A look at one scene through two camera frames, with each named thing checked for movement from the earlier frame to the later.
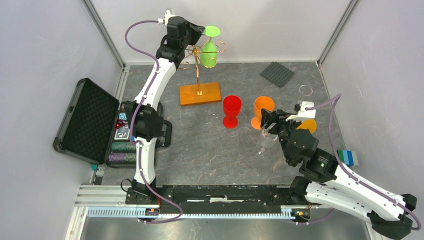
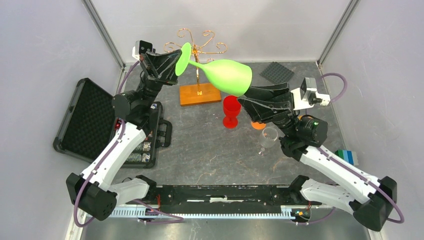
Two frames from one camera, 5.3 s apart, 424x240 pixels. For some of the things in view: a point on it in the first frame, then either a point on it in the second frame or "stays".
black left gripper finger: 196,31 → 168,75
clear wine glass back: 267,139 stays
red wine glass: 232,105 stays
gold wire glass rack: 200,93 stays
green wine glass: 208,52 → 231,77
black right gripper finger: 280,111 → 268,91
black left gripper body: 188,39 → 151,86
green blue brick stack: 346,156 stays
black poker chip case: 95,128 stays
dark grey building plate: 277,74 stays
